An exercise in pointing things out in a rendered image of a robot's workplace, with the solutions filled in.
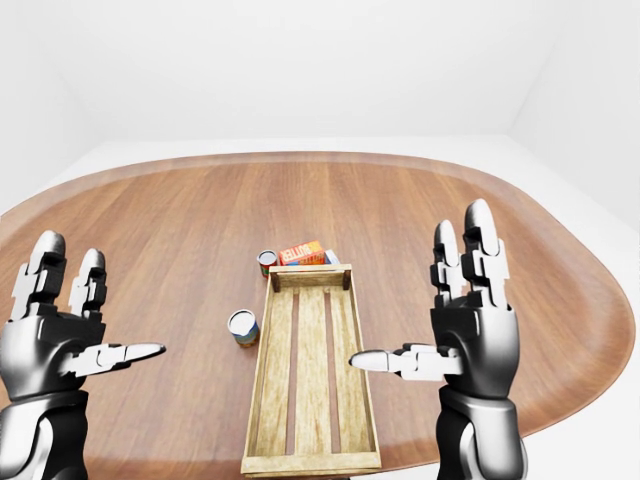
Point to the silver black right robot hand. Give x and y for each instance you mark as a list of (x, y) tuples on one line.
[(480, 345)]

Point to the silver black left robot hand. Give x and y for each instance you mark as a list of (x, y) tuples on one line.
[(35, 345)]

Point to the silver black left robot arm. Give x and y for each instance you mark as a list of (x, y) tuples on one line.
[(42, 436)]

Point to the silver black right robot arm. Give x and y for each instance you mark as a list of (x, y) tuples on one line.
[(477, 435)]

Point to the wooden slat tray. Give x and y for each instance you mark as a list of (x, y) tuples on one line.
[(311, 370)]

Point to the blue white box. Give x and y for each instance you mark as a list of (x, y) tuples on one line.
[(331, 257)]

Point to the orange butter box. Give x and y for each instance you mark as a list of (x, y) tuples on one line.
[(302, 253)]

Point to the red label tin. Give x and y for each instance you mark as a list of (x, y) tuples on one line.
[(266, 263)]

